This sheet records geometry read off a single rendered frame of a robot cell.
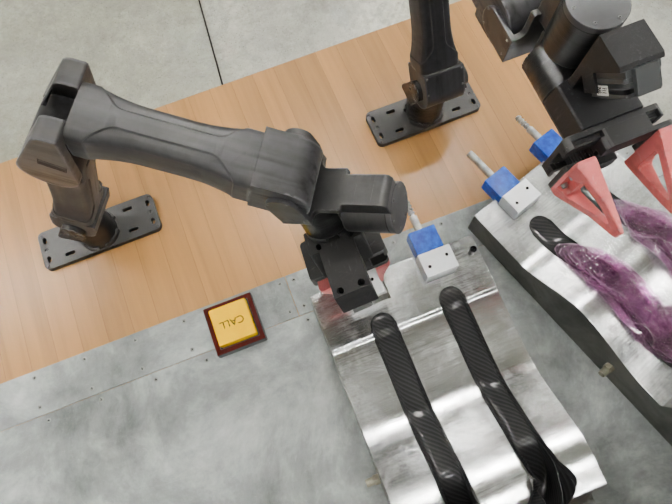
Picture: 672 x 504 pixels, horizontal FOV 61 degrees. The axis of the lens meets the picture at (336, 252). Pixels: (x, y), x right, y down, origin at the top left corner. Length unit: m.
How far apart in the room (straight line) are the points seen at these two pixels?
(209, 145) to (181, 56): 1.65
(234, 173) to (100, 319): 0.51
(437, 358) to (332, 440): 0.21
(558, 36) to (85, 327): 0.80
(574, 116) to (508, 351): 0.39
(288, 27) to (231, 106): 1.15
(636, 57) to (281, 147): 0.32
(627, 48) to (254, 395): 0.67
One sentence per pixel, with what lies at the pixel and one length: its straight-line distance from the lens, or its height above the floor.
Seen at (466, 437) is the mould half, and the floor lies 0.91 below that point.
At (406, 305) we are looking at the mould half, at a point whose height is 0.89.
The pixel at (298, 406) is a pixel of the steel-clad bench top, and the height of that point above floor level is 0.80.
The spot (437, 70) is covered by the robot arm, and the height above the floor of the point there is 0.96.
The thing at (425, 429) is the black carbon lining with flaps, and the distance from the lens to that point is 0.82.
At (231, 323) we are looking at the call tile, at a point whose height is 0.84.
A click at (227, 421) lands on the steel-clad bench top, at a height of 0.80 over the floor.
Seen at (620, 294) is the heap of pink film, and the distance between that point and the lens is 0.89.
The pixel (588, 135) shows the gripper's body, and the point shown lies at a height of 1.23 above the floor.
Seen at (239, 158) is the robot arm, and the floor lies 1.21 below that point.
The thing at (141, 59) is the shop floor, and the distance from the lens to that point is 2.25.
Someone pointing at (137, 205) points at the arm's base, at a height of 0.81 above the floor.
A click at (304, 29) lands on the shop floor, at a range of 2.21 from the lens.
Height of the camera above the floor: 1.70
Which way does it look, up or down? 72 degrees down
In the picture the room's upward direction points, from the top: 4 degrees counter-clockwise
